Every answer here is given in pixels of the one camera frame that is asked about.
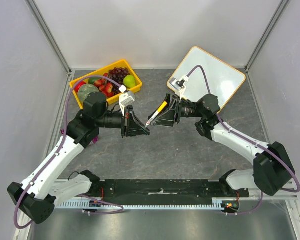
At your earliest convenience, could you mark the whiteboard with yellow frame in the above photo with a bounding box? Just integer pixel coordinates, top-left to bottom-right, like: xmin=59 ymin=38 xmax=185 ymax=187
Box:
xmin=169 ymin=46 xmax=246 ymax=109

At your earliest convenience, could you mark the cable duct rail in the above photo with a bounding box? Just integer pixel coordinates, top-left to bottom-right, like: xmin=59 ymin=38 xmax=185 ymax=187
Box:
xmin=56 ymin=197 xmax=225 ymax=211

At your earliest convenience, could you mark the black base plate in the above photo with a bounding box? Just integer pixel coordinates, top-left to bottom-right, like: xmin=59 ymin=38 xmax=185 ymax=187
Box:
xmin=84 ymin=179 xmax=250 ymax=206

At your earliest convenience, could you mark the green melon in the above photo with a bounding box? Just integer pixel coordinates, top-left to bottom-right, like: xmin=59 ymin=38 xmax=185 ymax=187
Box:
xmin=77 ymin=84 xmax=99 ymax=104

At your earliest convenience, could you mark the white marker with yellow cap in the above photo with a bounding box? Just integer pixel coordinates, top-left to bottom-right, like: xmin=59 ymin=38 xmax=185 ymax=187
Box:
xmin=145 ymin=101 xmax=168 ymax=127

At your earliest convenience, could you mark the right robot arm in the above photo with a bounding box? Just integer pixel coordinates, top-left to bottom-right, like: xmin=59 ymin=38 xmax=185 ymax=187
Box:
xmin=145 ymin=94 xmax=300 ymax=197

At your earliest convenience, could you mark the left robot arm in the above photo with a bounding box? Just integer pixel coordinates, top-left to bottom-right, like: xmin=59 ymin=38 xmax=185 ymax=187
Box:
xmin=7 ymin=90 xmax=150 ymax=224

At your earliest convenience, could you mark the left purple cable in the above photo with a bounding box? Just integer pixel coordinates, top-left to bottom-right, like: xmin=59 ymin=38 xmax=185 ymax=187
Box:
xmin=13 ymin=75 xmax=126 ymax=230

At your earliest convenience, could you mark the green lime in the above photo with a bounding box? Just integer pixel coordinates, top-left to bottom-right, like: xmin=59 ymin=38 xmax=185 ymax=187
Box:
xmin=88 ymin=77 xmax=100 ymax=85

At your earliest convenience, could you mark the purple grape bunch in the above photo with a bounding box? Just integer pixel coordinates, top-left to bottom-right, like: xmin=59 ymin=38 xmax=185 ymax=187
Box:
xmin=108 ymin=67 xmax=130 ymax=86

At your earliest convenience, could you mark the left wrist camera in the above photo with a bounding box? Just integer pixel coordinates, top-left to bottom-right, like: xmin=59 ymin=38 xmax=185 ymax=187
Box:
xmin=119 ymin=91 xmax=136 ymax=109

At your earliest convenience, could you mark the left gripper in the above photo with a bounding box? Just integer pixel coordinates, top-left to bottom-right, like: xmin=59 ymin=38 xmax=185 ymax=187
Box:
xmin=96 ymin=104 xmax=150 ymax=139

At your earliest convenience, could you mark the purple snack bag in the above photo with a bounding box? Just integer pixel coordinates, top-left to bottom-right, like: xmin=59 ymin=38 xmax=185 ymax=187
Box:
xmin=60 ymin=129 xmax=99 ymax=146

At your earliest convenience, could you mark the red apple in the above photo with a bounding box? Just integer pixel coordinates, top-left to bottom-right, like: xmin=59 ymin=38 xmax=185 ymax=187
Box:
xmin=74 ymin=81 xmax=86 ymax=93

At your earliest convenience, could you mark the red cherries cluster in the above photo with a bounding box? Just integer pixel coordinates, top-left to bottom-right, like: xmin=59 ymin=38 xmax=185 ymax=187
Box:
xmin=93 ymin=78 xmax=114 ymax=98

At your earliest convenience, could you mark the green pear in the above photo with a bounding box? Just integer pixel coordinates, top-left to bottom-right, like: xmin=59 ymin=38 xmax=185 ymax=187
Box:
xmin=123 ymin=74 xmax=136 ymax=89

